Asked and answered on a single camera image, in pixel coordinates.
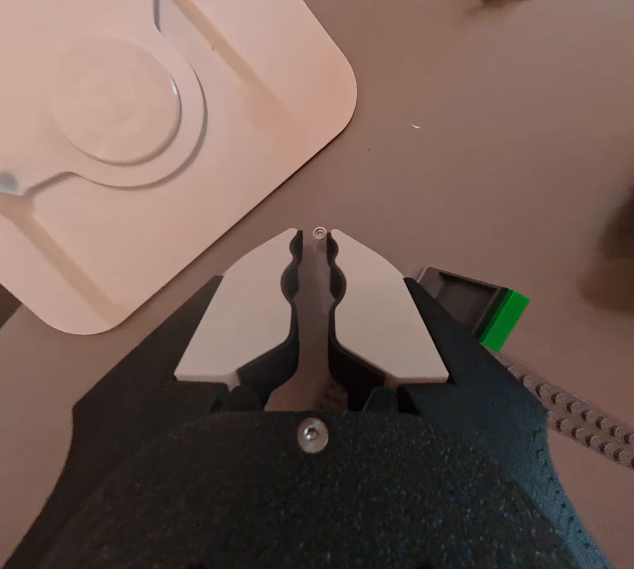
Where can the white and wooden book stand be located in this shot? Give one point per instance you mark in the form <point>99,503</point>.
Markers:
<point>247,33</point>

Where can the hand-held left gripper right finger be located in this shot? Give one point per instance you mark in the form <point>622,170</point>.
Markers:
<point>391,326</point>

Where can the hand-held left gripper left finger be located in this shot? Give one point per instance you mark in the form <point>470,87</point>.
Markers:
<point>233,326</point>

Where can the grey brick build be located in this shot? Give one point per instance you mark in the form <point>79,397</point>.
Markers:
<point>460,296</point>

